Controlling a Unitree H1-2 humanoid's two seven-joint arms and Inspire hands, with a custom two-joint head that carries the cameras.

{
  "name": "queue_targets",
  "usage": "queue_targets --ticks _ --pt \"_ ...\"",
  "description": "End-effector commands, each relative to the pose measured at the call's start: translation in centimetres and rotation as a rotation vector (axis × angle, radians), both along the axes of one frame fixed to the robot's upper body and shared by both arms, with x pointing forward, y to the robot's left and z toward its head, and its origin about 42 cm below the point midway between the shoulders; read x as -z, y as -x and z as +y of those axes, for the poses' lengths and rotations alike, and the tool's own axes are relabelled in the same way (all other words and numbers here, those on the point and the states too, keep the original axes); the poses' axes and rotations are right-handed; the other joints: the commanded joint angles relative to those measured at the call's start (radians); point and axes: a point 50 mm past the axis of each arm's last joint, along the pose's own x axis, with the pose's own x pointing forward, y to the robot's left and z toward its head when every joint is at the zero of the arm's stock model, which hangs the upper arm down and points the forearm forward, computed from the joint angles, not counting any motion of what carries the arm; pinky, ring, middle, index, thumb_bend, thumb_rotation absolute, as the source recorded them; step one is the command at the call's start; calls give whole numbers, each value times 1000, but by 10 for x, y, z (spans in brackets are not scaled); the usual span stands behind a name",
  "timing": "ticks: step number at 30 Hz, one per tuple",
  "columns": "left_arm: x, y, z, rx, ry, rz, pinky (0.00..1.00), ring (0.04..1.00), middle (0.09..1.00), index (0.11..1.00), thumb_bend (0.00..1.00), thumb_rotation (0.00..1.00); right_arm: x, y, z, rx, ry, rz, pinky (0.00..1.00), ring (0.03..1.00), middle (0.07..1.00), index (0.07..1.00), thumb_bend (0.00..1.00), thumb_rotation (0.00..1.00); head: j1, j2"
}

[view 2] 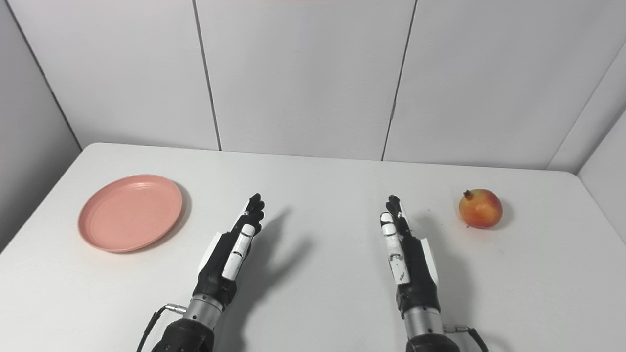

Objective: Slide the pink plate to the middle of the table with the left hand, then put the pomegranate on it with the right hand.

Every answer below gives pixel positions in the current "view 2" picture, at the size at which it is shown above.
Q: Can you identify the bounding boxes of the pink plate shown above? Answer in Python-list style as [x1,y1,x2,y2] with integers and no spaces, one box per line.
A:
[78,175,183,253]

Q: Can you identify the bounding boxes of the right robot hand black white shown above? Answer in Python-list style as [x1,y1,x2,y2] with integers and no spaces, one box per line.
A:
[380,195,440,314]

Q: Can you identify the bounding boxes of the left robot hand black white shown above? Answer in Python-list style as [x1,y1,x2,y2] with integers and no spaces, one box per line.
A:
[194,193,265,305]

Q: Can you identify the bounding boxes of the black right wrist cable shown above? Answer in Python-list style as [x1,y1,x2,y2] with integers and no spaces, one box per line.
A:
[443,324,490,352]

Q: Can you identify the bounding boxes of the red yellow pomegranate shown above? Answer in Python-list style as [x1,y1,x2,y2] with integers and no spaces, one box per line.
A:
[459,189,503,229]

